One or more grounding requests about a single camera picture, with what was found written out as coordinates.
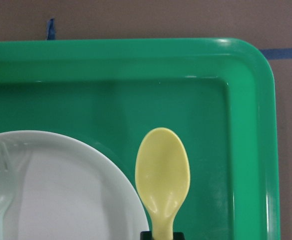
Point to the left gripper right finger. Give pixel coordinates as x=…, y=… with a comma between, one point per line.
x=178, y=236

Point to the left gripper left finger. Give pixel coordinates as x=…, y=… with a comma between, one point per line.
x=146, y=235

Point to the yellow plastic spoon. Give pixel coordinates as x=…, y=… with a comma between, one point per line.
x=162, y=178

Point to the white round plate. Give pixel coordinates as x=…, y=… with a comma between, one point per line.
x=71, y=191

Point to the green plastic tray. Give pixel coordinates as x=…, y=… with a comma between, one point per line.
x=216, y=94

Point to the clear plastic fork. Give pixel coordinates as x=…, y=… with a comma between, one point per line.
x=14, y=159

